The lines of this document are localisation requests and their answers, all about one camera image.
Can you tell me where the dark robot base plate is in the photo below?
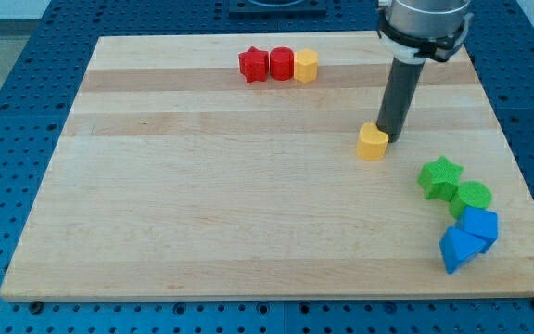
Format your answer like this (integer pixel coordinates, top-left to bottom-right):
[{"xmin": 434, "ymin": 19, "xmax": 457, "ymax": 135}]
[{"xmin": 225, "ymin": 0, "xmax": 327, "ymax": 18}]

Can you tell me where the black white tool flange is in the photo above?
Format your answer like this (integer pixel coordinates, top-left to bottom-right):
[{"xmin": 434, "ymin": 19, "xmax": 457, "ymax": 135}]
[{"xmin": 376, "ymin": 12, "xmax": 474, "ymax": 65}]

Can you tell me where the yellow heart block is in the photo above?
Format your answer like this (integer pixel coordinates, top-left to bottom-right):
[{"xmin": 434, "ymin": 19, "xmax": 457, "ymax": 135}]
[{"xmin": 356, "ymin": 122, "xmax": 389, "ymax": 161}]

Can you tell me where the blue triangle block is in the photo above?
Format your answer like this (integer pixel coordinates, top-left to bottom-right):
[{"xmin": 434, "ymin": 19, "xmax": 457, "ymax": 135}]
[{"xmin": 439, "ymin": 226, "xmax": 486, "ymax": 275}]

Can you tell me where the red star block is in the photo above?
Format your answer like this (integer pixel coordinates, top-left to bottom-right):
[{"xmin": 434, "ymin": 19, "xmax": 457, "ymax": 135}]
[{"xmin": 238, "ymin": 46, "xmax": 269, "ymax": 84}]

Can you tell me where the blue cube block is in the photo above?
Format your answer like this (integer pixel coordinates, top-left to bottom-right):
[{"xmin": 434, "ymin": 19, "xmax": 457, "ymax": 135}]
[{"xmin": 455, "ymin": 206, "xmax": 499, "ymax": 253}]

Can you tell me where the wooden board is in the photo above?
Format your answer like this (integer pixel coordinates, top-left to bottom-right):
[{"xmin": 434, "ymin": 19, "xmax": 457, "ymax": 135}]
[{"xmin": 0, "ymin": 32, "xmax": 534, "ymax": 302}]

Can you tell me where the yellow hexagon block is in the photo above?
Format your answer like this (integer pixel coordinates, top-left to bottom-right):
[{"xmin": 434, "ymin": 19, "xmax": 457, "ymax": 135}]
[{"xmin": 294, "ymin": 49, "xmax": 319, "ymax": 84}]

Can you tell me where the green star block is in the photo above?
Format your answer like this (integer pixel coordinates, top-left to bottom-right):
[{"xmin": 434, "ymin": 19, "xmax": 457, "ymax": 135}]
[{"xmin": 417, "ymin": 156, "xmax": 464, "ymax": 201}]

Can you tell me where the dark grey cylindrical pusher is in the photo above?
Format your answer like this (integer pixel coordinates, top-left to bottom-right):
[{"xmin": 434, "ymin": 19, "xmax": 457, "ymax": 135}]
[{"xmin": 376, "ymin": 58, "xmax": 424, "ymax": 143}]

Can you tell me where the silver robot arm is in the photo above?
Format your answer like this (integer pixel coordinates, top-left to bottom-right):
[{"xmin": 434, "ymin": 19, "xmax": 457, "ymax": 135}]
[{"xmin": 376, "ymin": 0, "xmax": 473, "ymax": 143}]

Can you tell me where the red cylinder block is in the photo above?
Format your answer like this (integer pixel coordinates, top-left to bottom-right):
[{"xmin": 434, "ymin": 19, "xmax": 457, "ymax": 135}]
[{"xmin": 270, "ymin": 46, "xmax": 294, "ymax": 81}]

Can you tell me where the green cylinder block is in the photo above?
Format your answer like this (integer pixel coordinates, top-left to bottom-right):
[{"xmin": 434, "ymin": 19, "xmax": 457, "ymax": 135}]
[{"xmin": 449, "ymin": 181, "xmax": 492, "ymax": 219}]

